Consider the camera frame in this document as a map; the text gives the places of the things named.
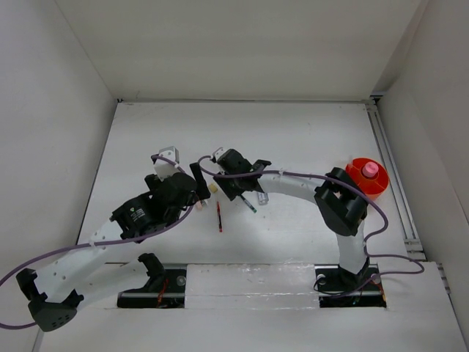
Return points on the yellow eraser cube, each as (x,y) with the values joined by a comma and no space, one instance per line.
(213,189)

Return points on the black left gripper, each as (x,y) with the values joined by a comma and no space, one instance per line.
(201,189)

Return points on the orange round stationery container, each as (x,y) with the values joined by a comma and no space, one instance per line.
(370,176)

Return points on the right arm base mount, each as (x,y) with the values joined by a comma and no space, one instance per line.
(335,292)

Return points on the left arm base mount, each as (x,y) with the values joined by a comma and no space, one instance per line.
(164,288)

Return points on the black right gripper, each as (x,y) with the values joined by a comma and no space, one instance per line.
(231,191)

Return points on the green ink pen refill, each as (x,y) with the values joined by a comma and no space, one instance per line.
(248,204)

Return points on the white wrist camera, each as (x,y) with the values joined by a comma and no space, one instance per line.
(217,154)
(166,162)

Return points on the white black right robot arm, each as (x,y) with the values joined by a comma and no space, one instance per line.
(342,210)

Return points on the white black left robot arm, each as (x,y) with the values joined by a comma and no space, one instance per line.
(56,292)

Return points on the aluminium frame rail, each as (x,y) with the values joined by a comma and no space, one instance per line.
(411,238)

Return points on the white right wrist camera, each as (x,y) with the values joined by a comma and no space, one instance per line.
(217,154)

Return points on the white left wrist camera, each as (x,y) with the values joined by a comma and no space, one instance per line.
(166,162)

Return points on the clear spray bottle blue cap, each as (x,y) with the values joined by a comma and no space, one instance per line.
(263,198)

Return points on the dark red pen refill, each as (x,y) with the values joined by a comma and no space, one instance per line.
(220,223)

